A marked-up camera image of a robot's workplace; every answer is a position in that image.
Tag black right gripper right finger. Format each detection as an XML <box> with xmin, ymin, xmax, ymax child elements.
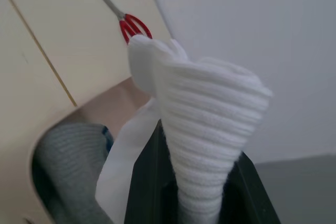
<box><xmin>217</xmin><ymin>152</ymin><xmax>282</xmax><ymax>224</ymax></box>

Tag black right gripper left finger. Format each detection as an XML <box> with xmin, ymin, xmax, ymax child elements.
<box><xmin>123</xmin><ymin>118</ymin><xmax>182</xmax><ymax>224</ymax></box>

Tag white smooth sock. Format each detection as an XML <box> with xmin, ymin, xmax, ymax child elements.
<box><xmin>94</xmin><ymin>35</ymin><xmax>190</xmax><ymax>224</ymax></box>

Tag white ribbed sock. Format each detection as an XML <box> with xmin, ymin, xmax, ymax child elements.
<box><xmin>154</xmin><ymin>56</ymin><xmax>273</xmax><ymax>224</ymax></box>

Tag dark blue sock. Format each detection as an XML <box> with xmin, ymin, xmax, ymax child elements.
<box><xmin>101</xmin><ymin>126</ymin><xmax>114</xmax><ymax>154</ymax></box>

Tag grey ribbed sock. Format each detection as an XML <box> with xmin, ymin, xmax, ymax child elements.
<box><xmin>31</xmin><ymin>122</ymin><xmax>114</xmax><ymax>224</ymax></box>

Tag red-handled scissors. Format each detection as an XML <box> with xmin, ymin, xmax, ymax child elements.
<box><xmin>90</xmin><ymin>0</ymin><xmax>153</xmax><ymax>46</ymax></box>

